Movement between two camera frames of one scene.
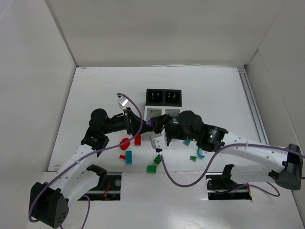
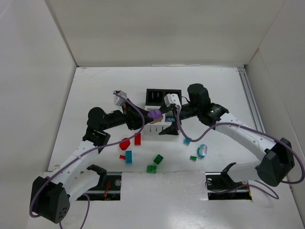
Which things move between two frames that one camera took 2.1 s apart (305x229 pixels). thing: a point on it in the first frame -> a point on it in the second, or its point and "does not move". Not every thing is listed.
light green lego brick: x=151 y=169 does not move
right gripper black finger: x=160 y=121 -> x=172 y=130
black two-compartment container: x=169 y=97 does not move
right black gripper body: x=167 y=129 -> x=176 y=117
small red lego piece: x=122 y=156 does not move
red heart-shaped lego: x=124 y=146 does not move
